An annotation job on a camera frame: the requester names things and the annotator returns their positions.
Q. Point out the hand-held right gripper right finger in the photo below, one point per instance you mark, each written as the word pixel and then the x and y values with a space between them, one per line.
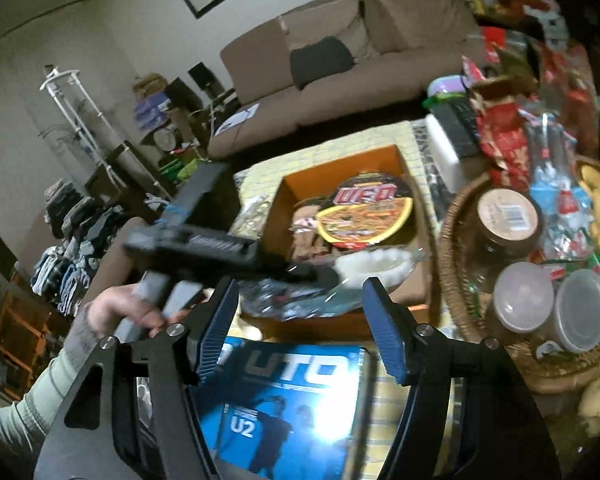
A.
pixel 385 330

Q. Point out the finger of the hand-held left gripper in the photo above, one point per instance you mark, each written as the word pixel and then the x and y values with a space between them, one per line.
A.
pixel 315 275

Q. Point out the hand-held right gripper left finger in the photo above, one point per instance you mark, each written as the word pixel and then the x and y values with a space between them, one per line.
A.
pixel 220 325

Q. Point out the clear plastic tray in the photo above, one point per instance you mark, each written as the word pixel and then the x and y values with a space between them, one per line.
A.
pixel 375 265

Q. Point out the orange cardboard box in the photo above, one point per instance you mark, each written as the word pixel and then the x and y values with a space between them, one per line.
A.
pixel 340 165

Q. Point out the person's left forearm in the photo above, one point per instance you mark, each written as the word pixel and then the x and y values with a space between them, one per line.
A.
pixel 35 390

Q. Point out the person's left hand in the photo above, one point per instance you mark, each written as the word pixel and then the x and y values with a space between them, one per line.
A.
pixel 110 310

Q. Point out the clear plastic bag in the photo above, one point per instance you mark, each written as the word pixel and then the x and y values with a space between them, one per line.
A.
pixel 280 300

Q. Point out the instant noodle bowl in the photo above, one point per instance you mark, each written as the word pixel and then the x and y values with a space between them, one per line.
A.
pixel 365 215

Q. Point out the wicker basket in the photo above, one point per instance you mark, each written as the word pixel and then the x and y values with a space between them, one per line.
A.
pixel 455 280

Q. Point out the green bag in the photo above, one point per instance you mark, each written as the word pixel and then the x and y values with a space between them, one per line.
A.
pixel 177 170

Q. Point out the blue glossy magazine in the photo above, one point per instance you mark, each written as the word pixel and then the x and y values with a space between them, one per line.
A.
pixel 290 385

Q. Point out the pile of folded clothes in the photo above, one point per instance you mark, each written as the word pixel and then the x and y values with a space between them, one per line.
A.
pixel 75 260

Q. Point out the yellow checked tablecloth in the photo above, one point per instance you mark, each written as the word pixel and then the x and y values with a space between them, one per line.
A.
pixel 330 145

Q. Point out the white paper sheet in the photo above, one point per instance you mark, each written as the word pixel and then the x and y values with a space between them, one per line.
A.
pixel 235 120

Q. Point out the clear lidded plastic container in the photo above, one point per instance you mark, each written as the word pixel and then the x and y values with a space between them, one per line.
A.
pixel 580 310
pixel 522 297

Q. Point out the stacked cardboard boxes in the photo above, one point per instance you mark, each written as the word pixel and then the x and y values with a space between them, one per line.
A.
pixel 150 110

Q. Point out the glass jar with brown lid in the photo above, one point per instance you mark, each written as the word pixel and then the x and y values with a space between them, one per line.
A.
pixel 507 215

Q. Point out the white rectangular box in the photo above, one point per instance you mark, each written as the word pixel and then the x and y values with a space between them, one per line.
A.
pixel 447 160

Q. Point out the black speaker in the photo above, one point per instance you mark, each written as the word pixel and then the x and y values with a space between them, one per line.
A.
pixel 202 76

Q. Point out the orange wooden shelf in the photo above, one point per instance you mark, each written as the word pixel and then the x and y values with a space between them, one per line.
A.
pixel 15 325

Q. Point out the black remote control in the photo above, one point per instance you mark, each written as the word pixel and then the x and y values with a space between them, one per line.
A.
pixel 457 127

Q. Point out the green plastic wrapper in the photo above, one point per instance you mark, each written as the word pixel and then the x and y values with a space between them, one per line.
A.
pixel 432 102

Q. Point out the beige sofa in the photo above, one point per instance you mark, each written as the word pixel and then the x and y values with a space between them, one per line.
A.
pixel 380 75

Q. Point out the dark grey cushion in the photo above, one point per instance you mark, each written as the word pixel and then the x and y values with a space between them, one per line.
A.
pixel 320 60

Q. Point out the red snack packet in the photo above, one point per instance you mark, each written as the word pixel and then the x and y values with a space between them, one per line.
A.
pixel 505 150

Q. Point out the pale yellow lump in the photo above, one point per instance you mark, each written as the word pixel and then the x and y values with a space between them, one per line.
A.
pixel 597 405

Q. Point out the white metal rack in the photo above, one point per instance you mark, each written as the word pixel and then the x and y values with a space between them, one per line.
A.
pixel 60 77

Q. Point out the purple lidded container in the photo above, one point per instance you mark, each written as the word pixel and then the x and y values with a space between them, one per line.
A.
pixel 447 85

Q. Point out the red clear candy bag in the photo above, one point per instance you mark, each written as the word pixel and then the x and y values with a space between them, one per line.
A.
pixel 570 95

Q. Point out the pile of colourful packets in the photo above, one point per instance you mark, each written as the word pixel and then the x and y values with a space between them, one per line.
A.
pixel 510 0

